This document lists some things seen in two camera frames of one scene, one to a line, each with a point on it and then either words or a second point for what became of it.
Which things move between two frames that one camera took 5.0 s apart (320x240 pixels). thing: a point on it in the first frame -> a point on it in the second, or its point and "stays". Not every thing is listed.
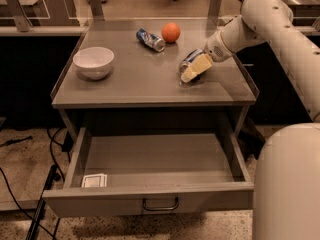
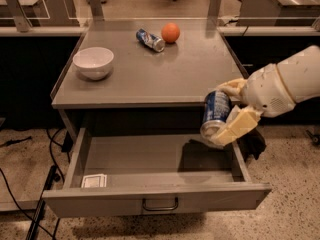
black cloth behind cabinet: x=250 y=139 stays
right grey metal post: x=215 y=5 stays
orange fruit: x=171 y=32 stays
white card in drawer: x=96 y=180 stays
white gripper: x=216 y=49 -> x=266 y=90
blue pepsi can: x=184 y=64 -> x=217 y=110
